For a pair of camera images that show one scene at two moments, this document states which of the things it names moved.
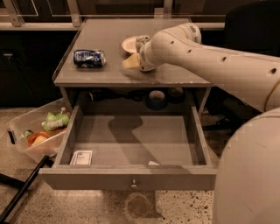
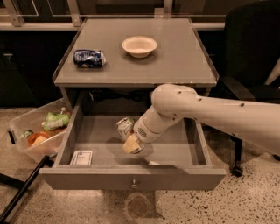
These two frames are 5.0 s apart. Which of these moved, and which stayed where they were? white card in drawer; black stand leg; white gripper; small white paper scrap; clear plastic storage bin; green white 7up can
Moved: green white 7up can; white gripper
Stayed: white card in drawer; black stand leg; clear plastic storage bin; small white paper scrap
